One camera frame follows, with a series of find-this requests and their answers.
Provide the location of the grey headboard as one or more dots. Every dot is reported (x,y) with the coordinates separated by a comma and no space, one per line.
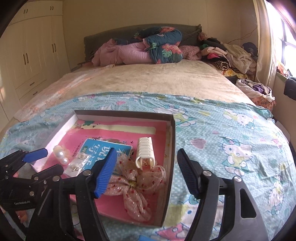
(93,42)

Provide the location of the earrings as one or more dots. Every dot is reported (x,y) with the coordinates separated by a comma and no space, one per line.
(77,164)

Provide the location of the cream claw hair clip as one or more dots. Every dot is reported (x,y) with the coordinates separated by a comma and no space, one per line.
(145,153)

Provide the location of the hello kitty teal blanket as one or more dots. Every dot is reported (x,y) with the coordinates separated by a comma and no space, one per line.
(226,138)

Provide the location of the dark clothes on windowsill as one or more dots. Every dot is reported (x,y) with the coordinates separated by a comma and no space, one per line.
(290,88)

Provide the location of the bed with beige sheet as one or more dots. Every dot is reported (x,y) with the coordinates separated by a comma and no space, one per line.
(189,78)

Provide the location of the clothes heap beside bed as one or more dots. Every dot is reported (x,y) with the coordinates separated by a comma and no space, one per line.
(258,93)

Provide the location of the cream wardrobe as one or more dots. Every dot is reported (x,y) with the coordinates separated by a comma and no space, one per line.
(33,54)

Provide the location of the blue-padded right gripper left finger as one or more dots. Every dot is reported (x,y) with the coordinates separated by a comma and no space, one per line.
(52,219)

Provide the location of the pile of clothes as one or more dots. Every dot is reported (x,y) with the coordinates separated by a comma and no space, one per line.
(226,56)

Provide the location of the dark floral quilt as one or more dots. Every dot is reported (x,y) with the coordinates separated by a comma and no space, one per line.
(162,43)

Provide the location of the peach floral towel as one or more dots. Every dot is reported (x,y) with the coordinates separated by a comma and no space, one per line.
(51,94)

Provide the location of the pink quilt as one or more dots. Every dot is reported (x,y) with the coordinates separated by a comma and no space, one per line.
(111,53)

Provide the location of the pink polka-dot bow scrunchie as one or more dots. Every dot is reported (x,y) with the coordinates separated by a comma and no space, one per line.
(134,185)

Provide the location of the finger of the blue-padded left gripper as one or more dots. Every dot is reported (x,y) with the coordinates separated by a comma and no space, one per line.
(47,174)
(15,160)

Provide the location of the blue plastic box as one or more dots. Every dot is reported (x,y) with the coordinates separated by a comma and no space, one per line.
(144,238)

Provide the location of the cream curtain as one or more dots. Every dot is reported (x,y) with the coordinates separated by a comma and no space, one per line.
(267,19)

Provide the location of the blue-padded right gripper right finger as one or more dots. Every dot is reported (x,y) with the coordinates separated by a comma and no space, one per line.
(241,219)

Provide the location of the dark shallow cardboard box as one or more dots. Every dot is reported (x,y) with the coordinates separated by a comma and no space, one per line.
(115,162)

